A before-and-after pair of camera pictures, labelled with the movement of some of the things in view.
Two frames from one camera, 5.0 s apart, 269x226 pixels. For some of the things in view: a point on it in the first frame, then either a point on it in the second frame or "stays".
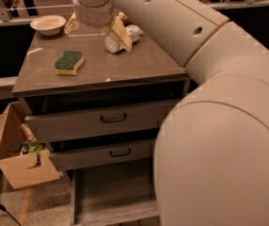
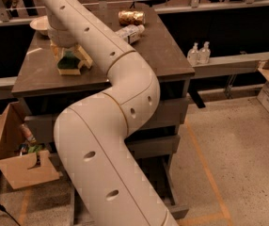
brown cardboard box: (25, 169) stays
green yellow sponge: (68, 63) stays
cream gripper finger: (73, 24) to (57, 51)
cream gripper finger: (119, 34) to (85, 57)
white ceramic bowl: (48, 24) stays
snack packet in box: (27, 133) stays
